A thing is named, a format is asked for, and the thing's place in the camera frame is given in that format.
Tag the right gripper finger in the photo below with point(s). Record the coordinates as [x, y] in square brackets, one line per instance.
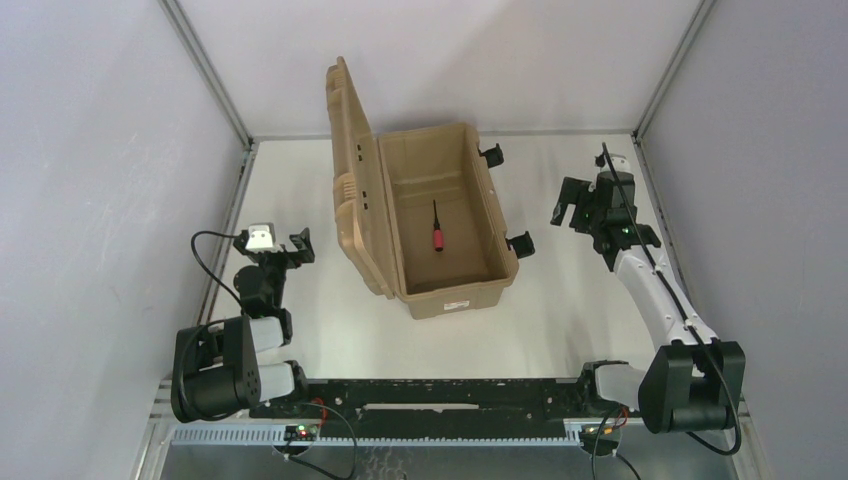
[559, 213]
[573, 191]

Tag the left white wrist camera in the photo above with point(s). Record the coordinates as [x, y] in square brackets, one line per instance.
[261, 238]

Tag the control board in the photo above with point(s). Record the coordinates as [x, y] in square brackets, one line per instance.
[301, 433]
[592, 433]

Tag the aluminium frame post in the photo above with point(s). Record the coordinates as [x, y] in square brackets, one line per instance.
[679, 54]
[178, 18]

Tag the slotted grey cable duct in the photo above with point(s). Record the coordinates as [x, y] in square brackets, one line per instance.
[279, 434]

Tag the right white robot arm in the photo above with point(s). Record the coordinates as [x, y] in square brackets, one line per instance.
[694, 381]

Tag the red black screwdriver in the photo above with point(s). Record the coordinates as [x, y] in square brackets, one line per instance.
[438, 237]

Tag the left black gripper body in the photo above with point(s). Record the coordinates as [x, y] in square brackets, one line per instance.
[291, 254]

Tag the right aluminium frame post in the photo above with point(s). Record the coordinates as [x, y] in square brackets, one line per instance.
[679, 54]

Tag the black bin latch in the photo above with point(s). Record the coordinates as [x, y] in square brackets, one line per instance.
[493, 156]
[522, 245]

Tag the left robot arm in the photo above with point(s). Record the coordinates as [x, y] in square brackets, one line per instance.
[216, 370]

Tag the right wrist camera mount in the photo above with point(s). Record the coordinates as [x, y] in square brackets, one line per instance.
[616, 162]

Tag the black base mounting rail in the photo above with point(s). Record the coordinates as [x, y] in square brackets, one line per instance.
[453, 407]

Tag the right control board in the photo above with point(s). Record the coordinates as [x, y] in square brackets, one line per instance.
[592, 433]

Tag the lower black bin latch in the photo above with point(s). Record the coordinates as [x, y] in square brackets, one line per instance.
[522, 245]

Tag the upper black bin latch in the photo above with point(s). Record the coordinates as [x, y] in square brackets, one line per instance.
[493, 156]

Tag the left control board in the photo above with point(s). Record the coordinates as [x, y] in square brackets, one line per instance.
[301, 433]

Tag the tan plastic storage bin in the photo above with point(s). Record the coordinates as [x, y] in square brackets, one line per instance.
[383, 189]

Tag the left aluminium frame post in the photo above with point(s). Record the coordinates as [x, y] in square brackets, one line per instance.
[178, 18]

